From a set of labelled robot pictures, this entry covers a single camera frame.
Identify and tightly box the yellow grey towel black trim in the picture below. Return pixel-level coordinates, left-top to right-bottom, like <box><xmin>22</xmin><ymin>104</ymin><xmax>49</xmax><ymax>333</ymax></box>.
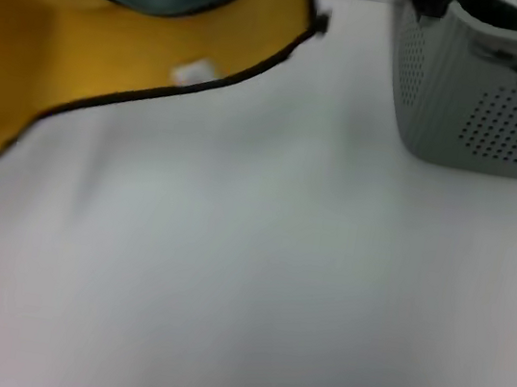
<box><xmin>0</xmin><ymin>0</ymin><xmax>336</xmax><ymax>214</ymax></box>

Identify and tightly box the grey perforated plastic storage box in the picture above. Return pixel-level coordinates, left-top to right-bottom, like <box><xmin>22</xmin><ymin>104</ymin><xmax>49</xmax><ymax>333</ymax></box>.
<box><xmin>370</xmin><ymin>0</ymin><xmax>517</xmax><ymax>180</ymax></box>

